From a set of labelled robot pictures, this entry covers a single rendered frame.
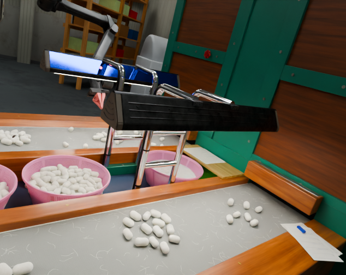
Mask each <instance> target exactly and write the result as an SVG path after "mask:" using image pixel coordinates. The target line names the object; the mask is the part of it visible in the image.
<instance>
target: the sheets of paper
mask: <svg viewBox="0 0 346 275"><path fill-rule="evenodd" d="M184 150H185V151H186V152H188V153H190V154H191V155H193V156H194V157H196V158H198V159H199V160H200V161H202V162H203V163H205V164H213V163H226V162H225V161H223V160H221V159H220V158H218V157H217V156H215V155H214V154H212V153H211V152H209V151H208V150H206V149H204V148H201V147H196V148H184Z"/></svg>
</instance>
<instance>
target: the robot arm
mask: <svg viewBox="0 0 346 275"><path fill-rule="evenodd" d="M37 5H38V7H39V8H40V9H41V10H43V11H46V12H50V11H52V12H54V13H55V12H56V10H57V11H63V12H65V13H68V14H71V15H74V16H76V17H79V18H81V19H84V20H87V21H89V22H92V23H95V24H96V25H98V26H100V27H101V28H103V32H104V35H103V38H102V40H101V41H100V43H99V45H98V47H97V49H96V51H95V53H94V55H93V57H92V58H95V59H104V57H105V55H106V53H107V51H108V49H109V47H110V45H111V43H112V41H113V39H114V37H115V34H116V33H117V32H118V26H117V25H116V24H115V23H114V22H113V20H112V18H111V16H110V15H101V14H98V13H95V12H93V11H91V10H88V9H86V8H84V7H81V6H79V5H77V4H74V3H72V2H70V1H67V0H37ZM89 81H90V85H91V88H90V90H89V91H88V93H87V94H86V95H87V97H93V98H92V100H93V102H94V103H95V104H97V105H98V107H99V108H100V109H102V108H103V102H104V101H106V96H107V94H109V93H110V92H109V90H106V89H103V88H108V89H112V87H113V85H114V82H113V81H107V80H100V79H92V78H89Z"/></svg>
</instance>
